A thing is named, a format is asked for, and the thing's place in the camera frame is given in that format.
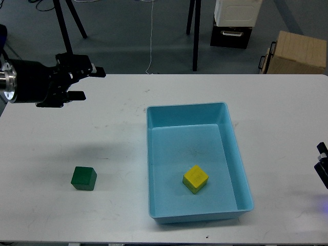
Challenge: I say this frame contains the white hanging cable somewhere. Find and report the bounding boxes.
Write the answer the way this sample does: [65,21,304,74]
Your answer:
[145,0,154,75]

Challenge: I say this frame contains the black crate with handle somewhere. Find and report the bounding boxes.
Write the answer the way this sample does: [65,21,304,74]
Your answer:
[210,23,253,49]

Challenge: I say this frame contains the light wooden box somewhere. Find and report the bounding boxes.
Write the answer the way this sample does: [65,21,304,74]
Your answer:
[258,31,327,74]

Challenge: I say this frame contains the black tripod legs left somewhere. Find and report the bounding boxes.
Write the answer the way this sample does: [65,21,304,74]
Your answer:
[52,0,88,56]

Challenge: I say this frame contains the black tripod legs right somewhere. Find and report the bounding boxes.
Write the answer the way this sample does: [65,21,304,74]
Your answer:
[186,0,201,72]

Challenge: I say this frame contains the yellow wooden cube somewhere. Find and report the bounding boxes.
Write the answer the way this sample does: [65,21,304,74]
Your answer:
[182,165,209,194]

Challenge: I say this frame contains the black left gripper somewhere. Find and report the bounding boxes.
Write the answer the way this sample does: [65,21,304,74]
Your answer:
[9,53,106,108]

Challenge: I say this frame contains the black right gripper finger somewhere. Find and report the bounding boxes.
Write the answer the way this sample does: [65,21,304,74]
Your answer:
[314,142,328,188]

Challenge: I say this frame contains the green wooden cube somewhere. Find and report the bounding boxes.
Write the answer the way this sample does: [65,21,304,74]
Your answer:
[71,166,97,191]

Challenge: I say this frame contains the black tripod legs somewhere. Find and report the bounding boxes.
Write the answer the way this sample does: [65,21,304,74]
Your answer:
[186,0,201,72]
[52,0,88,56]

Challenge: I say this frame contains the light blue plastic bin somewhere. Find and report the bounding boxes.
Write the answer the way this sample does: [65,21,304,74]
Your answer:
[146,102,254,224]

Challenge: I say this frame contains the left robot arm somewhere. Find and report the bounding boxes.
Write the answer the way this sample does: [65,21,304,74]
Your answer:
[1,25,106,108]

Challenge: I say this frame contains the white appliance box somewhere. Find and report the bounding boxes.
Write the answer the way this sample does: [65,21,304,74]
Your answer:
[214,0,262,27]

